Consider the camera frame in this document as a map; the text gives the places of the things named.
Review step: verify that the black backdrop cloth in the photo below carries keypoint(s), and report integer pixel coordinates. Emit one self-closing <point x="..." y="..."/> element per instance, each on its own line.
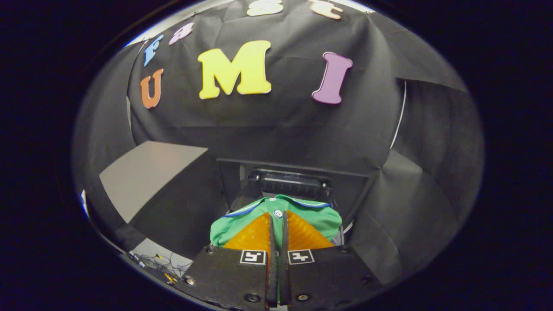
<point x="281" y="129"/>

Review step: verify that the grey cabinet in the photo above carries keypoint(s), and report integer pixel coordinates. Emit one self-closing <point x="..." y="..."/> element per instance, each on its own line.
<point x="151" y="172"/>

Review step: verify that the green polo shirt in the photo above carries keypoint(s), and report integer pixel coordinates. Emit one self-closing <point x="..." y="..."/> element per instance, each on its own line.
<point x="315" y="216"/>

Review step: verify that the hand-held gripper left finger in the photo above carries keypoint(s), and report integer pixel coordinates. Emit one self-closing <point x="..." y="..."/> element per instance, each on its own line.
<point x="272" y="276"/>

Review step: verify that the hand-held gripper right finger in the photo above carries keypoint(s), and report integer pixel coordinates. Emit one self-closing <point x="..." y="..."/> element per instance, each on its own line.
<point x="284" y="276"/>

